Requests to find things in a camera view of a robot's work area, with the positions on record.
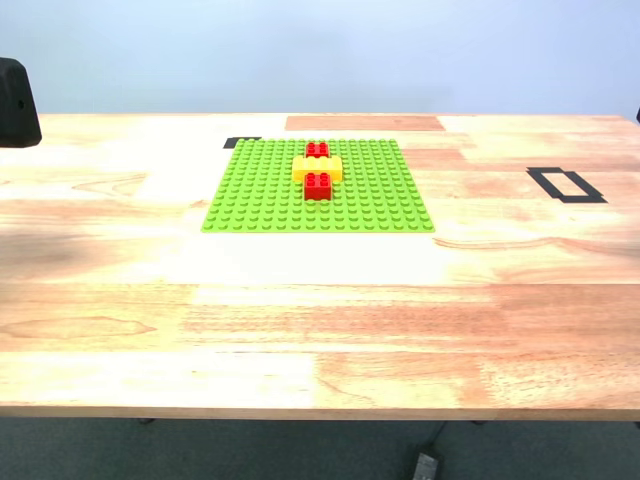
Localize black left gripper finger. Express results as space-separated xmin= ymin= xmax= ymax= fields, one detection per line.
xmin=0 ymin=56 xmax=43 ymax=149

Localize yellow two-by-four toy brick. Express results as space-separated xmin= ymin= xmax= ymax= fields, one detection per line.
xmin=291 ymin=154 xmax=346 ymax=184

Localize green studded baseplate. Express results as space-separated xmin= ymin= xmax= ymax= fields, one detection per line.
xmin=200 ymin=137 xmax=437 ymax=235

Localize black tape rectangle outline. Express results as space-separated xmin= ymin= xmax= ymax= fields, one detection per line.
xmin=525 ymin=166 xmax=609 ymax=206

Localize black tape corner strip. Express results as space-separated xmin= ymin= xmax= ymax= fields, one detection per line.
xmin=222 ymin=135 xmax=263 ymax=151

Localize grey power adapter block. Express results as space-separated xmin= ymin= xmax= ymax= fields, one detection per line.
xmin=411 ymin=451 xmax=440 ymax=480

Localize black power cable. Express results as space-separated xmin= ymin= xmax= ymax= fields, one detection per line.
xmin=422 ymin=421 xmax=448 ymax=455

